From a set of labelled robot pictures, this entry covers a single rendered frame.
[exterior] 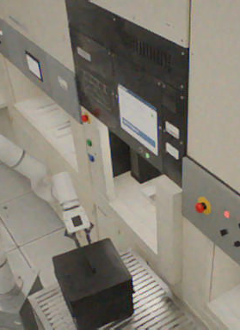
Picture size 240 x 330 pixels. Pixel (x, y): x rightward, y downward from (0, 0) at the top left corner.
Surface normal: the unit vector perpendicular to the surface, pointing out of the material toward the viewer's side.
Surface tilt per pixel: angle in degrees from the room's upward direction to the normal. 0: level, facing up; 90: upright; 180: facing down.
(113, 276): 7
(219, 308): 0
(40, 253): 0
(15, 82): 90
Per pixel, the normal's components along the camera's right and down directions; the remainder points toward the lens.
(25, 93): 0.54, 0.53
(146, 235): -0.05, -0.76
